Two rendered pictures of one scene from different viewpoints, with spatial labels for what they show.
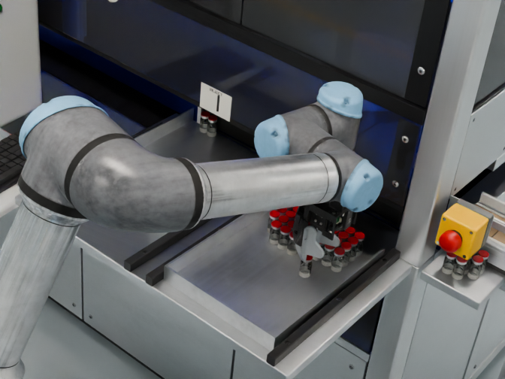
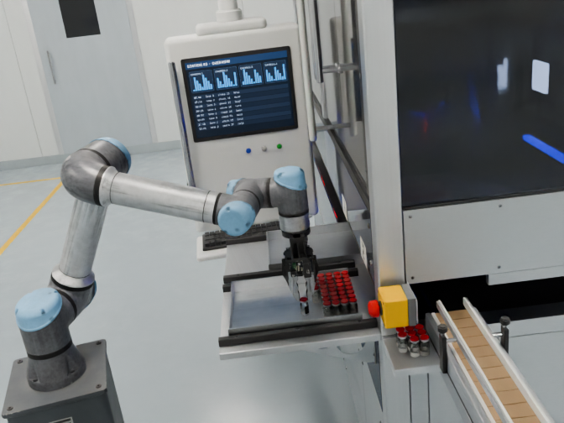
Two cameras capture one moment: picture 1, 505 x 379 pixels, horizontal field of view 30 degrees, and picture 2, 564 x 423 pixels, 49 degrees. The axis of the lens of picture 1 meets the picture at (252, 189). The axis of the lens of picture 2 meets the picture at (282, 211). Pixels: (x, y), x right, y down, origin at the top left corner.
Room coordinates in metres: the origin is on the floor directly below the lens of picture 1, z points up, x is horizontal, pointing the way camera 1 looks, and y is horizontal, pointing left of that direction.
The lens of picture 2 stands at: (0.50, -1.25, 1.73)
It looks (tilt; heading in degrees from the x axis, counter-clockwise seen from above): 21 degrees down; 54
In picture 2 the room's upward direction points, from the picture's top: 7 degrees counter-clockwise
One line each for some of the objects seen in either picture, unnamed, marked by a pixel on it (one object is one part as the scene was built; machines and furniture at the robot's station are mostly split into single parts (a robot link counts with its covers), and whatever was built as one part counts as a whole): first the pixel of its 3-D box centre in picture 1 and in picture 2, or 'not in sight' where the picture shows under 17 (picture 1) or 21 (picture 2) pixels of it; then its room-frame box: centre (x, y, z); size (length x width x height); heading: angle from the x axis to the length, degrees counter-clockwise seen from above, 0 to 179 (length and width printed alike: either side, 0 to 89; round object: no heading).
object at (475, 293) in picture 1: (466, 273); (417, 353); (1.43, -0.43, 0.87); 0.14 x 0.13 x 0.02; 145
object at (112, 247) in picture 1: (222, 225); (303, 279); (1.50, 0.05, 0.87); 0.70 x 0.48 x 0.02; 55
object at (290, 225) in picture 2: not in sight; (295, 220); (1.35, -0.13, 1.16); 0.08 x 0.08 x 0.05
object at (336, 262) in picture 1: (305, 241); (324, 295); (1.44, -0.11, 0.90); 0.18 x 0.02 x 0.05; 54
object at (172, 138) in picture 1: (183, 165); (320, 245); (1.65, 0.15, 0.90); 0.34 x 0.26 x 0.04; 145
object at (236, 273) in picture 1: (276, 264); (292, 301); (1.37, -0.06, 0.90); 0.34 x 0.26 x 0.04; 144
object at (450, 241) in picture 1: (451, 240); (376, 308); (1.37, -0.37, 0.99); 0.04 x 0.04 x 0.04; 55
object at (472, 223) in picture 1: (463, 229); (396, 305); (1.41, -0.40, 1.00); 0.08 x 0.07 x 0.07; 145
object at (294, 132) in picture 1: (297, 140); (249, 195); (1.27, -0.06, 1.23); 0.11 x 0.11 x 0.08; 41
